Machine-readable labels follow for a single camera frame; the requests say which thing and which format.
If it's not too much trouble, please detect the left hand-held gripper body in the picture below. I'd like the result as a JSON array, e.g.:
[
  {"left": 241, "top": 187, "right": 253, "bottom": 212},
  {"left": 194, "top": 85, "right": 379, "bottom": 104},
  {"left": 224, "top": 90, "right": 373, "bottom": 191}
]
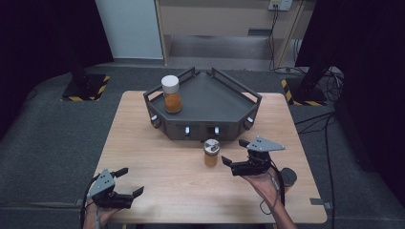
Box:
[{"left": 86, "top": 168, "right": 136, "bottom": 210}]

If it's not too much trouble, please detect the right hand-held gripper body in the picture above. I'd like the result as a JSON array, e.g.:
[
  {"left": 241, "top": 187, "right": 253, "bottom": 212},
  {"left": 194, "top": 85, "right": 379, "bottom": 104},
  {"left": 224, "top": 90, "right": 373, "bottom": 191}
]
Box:
[{"left": 230, "top": 135, "right": 287, "bottom": 177}]

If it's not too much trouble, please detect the silver-lid spice jar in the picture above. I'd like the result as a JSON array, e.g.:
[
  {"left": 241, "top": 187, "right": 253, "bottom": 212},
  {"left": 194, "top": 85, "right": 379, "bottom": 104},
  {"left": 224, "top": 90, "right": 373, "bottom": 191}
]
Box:
[{"left": 203, "top": 138, "right": 221, "bottom": 168}]

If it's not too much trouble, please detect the black-lid spice jar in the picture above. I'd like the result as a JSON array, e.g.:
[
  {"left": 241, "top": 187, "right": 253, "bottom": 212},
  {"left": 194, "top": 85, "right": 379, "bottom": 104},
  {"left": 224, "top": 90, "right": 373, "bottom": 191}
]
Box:
[{"left": 280, "top": 167, "right": 298, "bottom": 194}]

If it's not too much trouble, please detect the black corner shelf rack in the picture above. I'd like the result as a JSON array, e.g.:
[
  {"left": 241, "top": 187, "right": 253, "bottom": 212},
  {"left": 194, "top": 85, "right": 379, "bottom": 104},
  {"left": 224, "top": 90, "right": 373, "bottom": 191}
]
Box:
[{"left": 142, "top": 66, "right": 263, "bottom": 142}]

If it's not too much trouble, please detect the white-lid spice jar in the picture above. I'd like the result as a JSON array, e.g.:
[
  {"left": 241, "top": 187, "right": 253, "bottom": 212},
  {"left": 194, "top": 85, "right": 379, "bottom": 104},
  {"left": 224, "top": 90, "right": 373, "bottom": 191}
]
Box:
[{"left": 160, "top": 74, "right": 183, "bottom": 115}]

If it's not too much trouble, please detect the person's left hand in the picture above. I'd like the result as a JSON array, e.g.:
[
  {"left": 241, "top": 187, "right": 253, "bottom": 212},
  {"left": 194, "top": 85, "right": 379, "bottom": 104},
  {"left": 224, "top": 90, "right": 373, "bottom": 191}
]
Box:
[{"left": 83, "top": 202, "right": 120, "bottom": 229}]

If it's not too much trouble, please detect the person's right hand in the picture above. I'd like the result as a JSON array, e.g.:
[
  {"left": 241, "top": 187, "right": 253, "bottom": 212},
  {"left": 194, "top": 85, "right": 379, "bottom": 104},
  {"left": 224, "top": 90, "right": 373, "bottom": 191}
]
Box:
[{"left": 242, "top": 168, "right": 283, "bottom": 208}]

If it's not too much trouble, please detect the black stand with striped base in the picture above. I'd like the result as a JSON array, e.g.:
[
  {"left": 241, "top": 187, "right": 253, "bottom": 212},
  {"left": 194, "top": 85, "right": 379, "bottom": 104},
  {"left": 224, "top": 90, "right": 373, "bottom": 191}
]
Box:
[
  {"left": 280, "top": 56, "right": 335, "bottom": 107},
  {"left": 61, "top": 47, "right": 112, "bottom": 103}
]

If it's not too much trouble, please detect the grey tape strip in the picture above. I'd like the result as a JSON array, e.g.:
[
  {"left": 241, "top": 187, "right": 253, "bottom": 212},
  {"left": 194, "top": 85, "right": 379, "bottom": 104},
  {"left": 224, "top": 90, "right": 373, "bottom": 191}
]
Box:
[{"left": 309, "top": 198, "right": 333, "bottom": 211}]

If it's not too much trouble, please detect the beige desk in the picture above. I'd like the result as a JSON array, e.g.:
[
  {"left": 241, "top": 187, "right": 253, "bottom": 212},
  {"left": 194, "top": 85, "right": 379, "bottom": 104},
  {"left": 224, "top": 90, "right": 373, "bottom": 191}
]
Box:
[{"left": 155, "top": 0, "right": 316, "bottom": 69}]

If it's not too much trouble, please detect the white panel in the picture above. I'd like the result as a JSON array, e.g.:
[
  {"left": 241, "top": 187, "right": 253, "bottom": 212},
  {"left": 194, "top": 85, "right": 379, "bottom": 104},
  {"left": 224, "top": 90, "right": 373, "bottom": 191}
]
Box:
[{"left": 94, "top": 0, "right": 164, "bottom": 60}]

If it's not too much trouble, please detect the dark curtain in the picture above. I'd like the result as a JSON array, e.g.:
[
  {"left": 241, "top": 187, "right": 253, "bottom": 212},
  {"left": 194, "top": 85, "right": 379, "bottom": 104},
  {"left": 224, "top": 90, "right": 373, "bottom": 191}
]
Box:
[
  {"left": 0, "top": 0, "right": 115, "bottom": 141},
  {"left": 294, "top": 0, "right": 405, "bottom": 204}
]

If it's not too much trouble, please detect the left hand-held gripper cable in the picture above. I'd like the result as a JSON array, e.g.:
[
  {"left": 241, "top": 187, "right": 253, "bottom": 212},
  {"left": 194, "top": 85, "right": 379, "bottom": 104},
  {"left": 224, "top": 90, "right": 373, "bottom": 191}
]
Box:
[{"left": 79, "top": 175, "right": 100, "bottom": 229}]

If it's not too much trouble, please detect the hand-held gripper cable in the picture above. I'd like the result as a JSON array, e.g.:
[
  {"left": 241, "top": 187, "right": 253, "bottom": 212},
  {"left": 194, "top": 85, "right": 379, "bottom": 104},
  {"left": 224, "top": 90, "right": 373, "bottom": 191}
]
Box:
[
  {"left": 259, "top": 160, "right": 287, "bottom": 216},
  {"left": 79, "top": 175, "right": 100, "bottom": 229}
]

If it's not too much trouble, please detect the right hand-held gripper cable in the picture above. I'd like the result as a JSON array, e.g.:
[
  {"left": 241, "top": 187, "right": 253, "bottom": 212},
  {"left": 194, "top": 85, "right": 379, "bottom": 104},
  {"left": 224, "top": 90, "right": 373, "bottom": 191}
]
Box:
[{"left": 259, "top": 160, "right": 287, "bottom": 216}]

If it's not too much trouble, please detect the long black floor cable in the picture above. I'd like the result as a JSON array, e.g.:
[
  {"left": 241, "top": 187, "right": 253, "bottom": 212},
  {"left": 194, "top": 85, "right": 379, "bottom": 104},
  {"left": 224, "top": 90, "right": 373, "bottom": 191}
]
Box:
[{"left": 294, "top": 111, "right": 337, "bottom": 229}]

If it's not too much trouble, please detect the tangle of black cables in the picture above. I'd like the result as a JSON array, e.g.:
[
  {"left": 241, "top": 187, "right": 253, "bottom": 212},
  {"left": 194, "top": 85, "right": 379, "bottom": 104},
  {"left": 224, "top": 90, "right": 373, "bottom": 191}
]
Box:
[{"left": 321, "top": 66, "right": 346, "bottom": 103}]

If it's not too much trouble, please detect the black cable from socket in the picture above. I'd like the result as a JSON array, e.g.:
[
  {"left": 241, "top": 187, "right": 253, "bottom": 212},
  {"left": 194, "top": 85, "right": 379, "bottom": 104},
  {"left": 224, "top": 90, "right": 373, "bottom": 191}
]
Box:
[{"left": 266, "top": 6, "right": 307, "bottom": 75}]

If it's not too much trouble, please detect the dark grey desk handle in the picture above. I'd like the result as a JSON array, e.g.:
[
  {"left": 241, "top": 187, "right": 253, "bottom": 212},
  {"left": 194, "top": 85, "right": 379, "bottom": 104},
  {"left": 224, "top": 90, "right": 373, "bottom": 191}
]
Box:
[{"left": 247, "top": 28, "right": 272, "bottom": 36}]

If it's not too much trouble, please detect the white wall socket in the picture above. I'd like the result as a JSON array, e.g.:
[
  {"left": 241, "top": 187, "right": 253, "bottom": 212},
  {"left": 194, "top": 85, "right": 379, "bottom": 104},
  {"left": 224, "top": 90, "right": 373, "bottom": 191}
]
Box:
[{"left": 267, "top": 0, "right": 293, "bottom": 11}]

